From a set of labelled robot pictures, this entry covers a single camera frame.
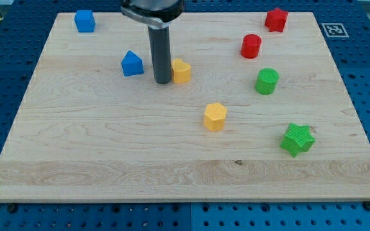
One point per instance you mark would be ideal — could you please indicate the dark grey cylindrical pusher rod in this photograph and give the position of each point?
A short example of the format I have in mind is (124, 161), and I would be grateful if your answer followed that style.
(160, 52)

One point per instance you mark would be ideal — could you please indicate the yellow heart block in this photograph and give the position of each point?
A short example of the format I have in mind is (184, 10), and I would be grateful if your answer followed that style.
(181, 71)

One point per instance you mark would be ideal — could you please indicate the light wooden board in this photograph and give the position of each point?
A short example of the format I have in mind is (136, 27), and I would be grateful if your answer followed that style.
(85, 133)

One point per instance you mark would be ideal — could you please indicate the blue pentagon house block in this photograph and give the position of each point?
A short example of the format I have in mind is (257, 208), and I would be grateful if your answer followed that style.
(132, 64)

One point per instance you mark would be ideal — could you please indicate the blue cube block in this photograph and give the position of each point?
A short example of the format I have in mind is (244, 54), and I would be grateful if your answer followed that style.
(84, 20)

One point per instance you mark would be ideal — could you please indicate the red cylinder block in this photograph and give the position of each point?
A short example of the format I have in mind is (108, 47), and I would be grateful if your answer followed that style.
(251, 44)

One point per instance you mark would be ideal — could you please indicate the yellow hexagon block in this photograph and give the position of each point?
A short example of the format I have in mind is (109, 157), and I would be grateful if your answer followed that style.
(214, 117)

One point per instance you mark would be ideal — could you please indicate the green cylinder block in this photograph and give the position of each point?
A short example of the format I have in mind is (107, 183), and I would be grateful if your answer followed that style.
(266, 81)

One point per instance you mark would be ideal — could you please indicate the red star block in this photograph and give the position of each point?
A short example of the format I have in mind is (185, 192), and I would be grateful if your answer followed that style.
(276, 19)

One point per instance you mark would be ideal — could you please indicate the green star block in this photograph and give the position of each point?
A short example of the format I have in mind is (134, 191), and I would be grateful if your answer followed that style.
(297, 139)

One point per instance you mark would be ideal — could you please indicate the black white fiducial marker tag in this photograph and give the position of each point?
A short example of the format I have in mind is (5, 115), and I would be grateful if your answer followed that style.
(334, 30)

